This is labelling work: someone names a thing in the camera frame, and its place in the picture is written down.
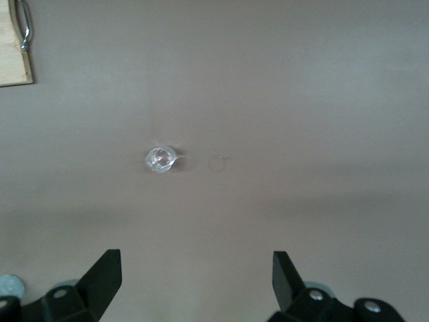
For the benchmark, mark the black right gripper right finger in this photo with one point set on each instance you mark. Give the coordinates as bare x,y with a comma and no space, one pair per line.
285,278

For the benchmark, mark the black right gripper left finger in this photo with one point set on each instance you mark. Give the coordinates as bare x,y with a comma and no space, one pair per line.
100,278

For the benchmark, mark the clear glass beaker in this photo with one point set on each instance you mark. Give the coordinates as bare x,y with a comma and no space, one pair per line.
161,160

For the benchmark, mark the brown table cover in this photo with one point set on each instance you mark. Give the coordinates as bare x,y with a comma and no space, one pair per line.
268,100

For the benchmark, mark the bamboo cutting board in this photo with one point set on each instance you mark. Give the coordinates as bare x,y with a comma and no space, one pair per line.
10,50

